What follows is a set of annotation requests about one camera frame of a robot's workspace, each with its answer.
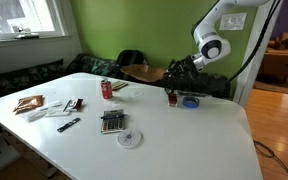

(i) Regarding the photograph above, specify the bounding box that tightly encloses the tan flat wallet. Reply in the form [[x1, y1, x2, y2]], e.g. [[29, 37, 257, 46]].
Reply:
[[111, 80, 129, 91]]

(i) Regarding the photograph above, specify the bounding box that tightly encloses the red soda can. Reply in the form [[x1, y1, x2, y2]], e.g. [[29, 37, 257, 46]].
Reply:
[[100, 77, 114, 100]]

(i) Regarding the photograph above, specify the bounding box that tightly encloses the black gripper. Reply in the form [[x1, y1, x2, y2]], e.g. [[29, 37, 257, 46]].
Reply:
[[164, 55, 200, 83]]

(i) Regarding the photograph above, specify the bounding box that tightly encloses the white round coaster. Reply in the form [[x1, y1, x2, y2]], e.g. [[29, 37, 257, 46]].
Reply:
[[116, 128, 143, 149]]

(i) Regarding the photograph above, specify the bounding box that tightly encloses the white plastic wrapper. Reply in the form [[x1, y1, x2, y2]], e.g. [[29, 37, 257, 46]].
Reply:
[[24, 109, 48, 123]]

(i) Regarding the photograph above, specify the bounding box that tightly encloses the small dark red bottle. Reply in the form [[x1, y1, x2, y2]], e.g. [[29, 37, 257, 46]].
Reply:
[[164, 86, 179, 107]]

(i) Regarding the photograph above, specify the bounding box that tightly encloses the white light switch plate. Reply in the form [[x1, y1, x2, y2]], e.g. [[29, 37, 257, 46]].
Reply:
[[219, 12, 248, 32]]

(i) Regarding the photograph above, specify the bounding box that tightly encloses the black backpack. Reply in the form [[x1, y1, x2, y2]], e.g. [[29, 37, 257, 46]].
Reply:
[[114, 49, 149, 83]]

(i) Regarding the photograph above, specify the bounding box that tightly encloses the white window frame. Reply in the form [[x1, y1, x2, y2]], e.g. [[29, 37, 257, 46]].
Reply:
[[0, 0, 70, 43]]

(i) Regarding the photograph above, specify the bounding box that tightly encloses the blue tape roll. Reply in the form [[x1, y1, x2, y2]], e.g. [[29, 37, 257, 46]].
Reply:
[[182, 96, 201, 109]]

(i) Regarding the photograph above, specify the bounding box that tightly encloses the black slim bar tool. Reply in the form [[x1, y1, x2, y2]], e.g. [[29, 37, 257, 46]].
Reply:
[[56, 117, 82, 134]]

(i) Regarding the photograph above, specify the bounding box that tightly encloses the black robot cable hose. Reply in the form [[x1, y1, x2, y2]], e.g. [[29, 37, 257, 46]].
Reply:
[[226, 0, 282, 84]]

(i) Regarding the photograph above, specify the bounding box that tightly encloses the dark floral bench cushion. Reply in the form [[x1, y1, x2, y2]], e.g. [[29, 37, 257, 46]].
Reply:
[[0, 59, 66, 103]]

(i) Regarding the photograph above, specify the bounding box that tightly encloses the grey desk calculator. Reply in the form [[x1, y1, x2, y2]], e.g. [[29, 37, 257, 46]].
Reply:
[[100, 109, 127, 135]]

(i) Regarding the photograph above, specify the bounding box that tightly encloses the white door frame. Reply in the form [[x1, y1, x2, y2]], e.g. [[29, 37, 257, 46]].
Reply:
[[232, 0, 284, 108]]

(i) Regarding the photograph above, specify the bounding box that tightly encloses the black floor cable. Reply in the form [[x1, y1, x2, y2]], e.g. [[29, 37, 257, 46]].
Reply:
[[252, 139, 288, 178]]

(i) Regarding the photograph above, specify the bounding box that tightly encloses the brown sofa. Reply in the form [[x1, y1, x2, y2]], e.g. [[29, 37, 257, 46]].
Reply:
[[256, 31, 288, 85]]

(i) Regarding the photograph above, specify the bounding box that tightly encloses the dark long bench cushion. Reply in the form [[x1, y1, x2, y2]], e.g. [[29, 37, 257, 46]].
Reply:
[[146, 70, 232, 100]]

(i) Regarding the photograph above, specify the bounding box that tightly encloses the green patterned pillow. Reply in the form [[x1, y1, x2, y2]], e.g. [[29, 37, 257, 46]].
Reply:
[[64, 53, 121, 79]]

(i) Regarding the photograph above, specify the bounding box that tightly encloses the orange snack bag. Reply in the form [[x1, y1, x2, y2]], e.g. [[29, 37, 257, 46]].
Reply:
[[12, 94, 45, 115]]

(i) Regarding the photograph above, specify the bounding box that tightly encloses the small white windowsill object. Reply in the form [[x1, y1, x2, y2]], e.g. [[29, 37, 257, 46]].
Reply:
[[14, 25, 41, 40]]

